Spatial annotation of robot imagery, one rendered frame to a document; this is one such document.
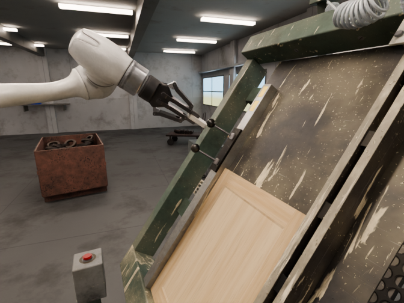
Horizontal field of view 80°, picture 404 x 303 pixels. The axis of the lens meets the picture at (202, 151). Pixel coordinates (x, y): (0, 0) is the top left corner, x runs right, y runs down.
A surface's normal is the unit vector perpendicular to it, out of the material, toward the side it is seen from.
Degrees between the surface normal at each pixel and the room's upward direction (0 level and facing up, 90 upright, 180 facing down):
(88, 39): 66
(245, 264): 55
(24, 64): 90
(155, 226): 90
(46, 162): 90
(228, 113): 90
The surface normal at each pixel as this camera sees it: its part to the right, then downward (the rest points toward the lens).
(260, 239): -0.75, -0.47
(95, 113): 0.32, 0.24
